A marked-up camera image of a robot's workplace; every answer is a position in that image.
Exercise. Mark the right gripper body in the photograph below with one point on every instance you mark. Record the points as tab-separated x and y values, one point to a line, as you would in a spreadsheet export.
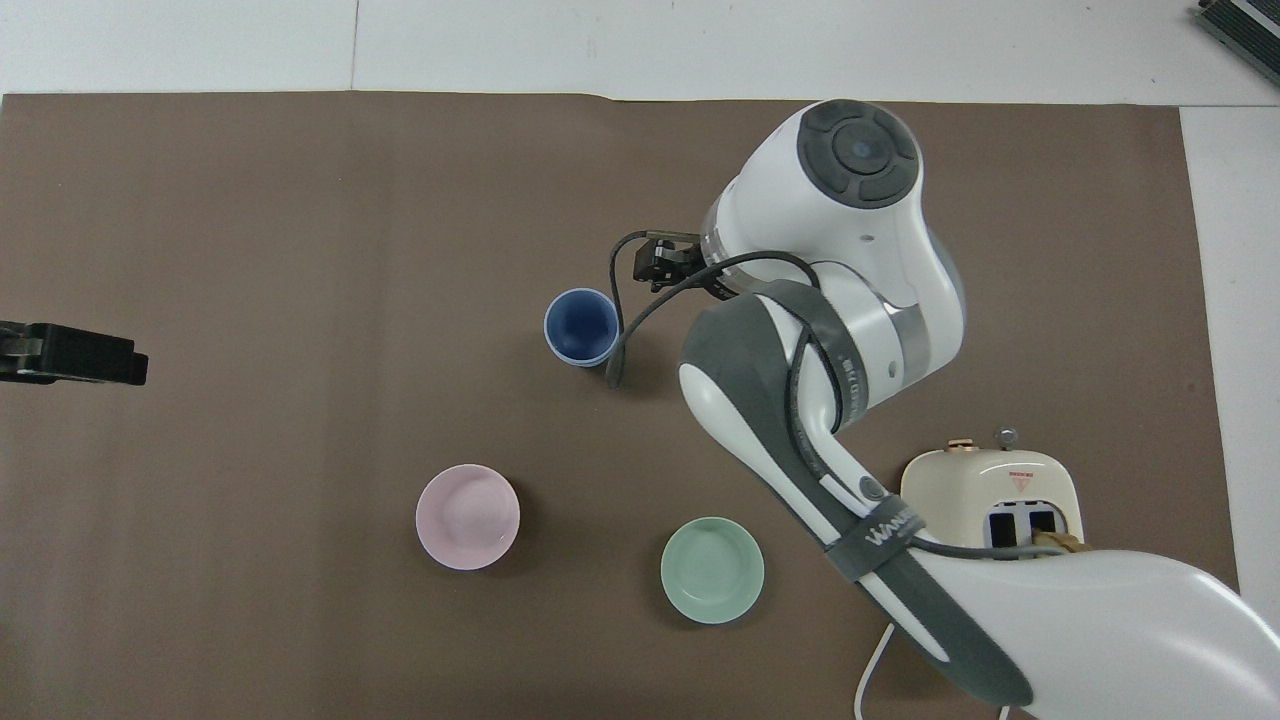
668	265

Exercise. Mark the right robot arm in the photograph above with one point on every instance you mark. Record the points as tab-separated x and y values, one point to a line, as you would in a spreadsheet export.
850	230

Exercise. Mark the blue cup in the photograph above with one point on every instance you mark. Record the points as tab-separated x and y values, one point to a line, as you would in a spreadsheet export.
580	327

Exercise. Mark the green bowl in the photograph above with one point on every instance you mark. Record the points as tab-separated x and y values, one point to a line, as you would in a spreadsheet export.
712	570

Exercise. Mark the pink bowl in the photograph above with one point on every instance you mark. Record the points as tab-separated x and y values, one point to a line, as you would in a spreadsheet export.
467	517

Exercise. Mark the cream toaster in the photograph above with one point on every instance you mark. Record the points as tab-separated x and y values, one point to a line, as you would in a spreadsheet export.
985	480

